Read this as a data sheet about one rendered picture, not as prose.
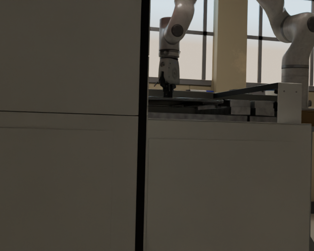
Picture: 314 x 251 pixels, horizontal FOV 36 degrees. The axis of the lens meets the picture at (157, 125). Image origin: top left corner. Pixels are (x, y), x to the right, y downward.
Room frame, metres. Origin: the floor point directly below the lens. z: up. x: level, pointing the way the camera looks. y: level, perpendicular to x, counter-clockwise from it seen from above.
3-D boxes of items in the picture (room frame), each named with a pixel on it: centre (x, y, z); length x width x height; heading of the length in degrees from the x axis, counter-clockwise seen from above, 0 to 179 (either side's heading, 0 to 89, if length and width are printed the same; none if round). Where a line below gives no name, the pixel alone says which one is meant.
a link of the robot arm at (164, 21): (1.94, -0.04, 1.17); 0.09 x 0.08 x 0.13; 14
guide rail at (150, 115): (1.79, -0.10, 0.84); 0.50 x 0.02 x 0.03; 107
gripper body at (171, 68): (1.94, -0.04, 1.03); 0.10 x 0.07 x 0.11; 148
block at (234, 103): (1.83, -0.30, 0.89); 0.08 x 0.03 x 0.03; 107
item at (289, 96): (1.93, -0.38, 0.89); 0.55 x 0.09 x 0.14; 17
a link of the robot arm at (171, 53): (1.94, -0.04, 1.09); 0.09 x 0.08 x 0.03; 148
